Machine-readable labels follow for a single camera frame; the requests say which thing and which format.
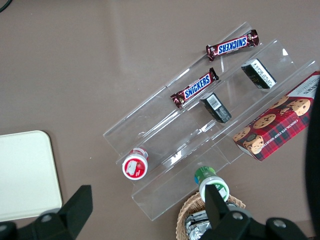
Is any red tartan cookie box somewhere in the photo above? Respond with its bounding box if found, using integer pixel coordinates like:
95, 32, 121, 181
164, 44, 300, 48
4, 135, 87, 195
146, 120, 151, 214
232, 70, 320, 163

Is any foil-wrapped food pack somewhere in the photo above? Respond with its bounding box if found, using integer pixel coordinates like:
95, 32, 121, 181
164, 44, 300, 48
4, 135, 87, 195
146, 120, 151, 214
184, 219, 213, 240
186, 209, 210, 225

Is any black cable at table edge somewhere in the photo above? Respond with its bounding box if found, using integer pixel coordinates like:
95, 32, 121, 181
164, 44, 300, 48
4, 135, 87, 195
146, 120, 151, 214
0, 0, 12, 13

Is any small black carton box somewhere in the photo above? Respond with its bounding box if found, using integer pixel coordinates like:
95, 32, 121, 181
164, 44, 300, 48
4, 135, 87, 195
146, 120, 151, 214
199, 92, 232, 124
240, 58, 278, 90

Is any green and white yogurt cup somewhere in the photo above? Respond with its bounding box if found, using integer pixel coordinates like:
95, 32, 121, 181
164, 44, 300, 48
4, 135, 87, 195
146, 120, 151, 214
194, 166, 230, 203

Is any Snickers chocolate bar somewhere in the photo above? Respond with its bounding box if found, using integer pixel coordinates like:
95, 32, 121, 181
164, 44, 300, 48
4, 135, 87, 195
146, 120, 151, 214
170, 67, 220, 109
205, 29, 260, 62

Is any red and white yogurt cup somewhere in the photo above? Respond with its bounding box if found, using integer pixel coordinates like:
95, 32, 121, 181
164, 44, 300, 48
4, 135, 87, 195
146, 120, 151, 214
121, 147, 150, 180

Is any light wicker basket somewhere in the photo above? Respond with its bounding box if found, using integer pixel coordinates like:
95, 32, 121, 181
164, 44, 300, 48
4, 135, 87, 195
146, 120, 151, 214
176, 191, 246, 240

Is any beige rectangular tray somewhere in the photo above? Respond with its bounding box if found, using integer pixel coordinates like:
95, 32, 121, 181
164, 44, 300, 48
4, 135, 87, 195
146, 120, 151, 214
0, 130, 63, 223

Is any clear acrylic stepped display stand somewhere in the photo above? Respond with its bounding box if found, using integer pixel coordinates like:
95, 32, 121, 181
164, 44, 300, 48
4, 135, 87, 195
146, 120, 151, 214
102, 21, 320, 222

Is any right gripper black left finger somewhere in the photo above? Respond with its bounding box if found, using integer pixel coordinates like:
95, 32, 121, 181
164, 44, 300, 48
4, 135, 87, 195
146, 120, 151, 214
0, 184, 94, 240

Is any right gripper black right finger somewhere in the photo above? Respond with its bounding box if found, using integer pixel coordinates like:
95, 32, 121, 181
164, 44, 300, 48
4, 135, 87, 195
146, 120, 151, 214
199, 184, 311, 240

